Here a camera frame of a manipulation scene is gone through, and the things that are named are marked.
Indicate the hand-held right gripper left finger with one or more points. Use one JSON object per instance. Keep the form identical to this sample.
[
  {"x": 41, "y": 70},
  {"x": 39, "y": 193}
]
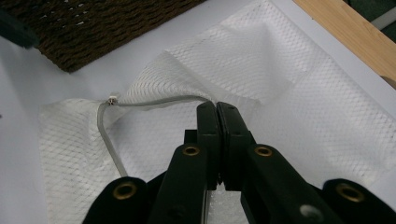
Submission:
[{"x": 211, "y": 140}]

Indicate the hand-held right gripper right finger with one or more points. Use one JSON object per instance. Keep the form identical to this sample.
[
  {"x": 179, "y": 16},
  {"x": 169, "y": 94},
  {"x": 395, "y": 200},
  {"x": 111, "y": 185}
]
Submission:
[{"x": 233, "y": 140}]

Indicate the white mesh laundry bag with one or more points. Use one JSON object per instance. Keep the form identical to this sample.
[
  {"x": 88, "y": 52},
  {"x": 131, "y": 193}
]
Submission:
[{"x": 280, "y": 93}]

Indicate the brown woven basket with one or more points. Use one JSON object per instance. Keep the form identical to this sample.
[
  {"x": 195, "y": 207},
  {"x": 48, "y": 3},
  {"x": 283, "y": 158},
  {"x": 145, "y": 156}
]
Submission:
[{"x": 93, "y": 28}]

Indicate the white board mat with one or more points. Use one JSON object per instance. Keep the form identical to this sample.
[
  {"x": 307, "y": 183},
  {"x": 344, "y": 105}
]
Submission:
[{"x": 31, "y": 81}]

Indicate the white frame desk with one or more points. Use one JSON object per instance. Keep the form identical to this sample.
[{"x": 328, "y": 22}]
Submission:
[{"x": 384, "y": 19}]

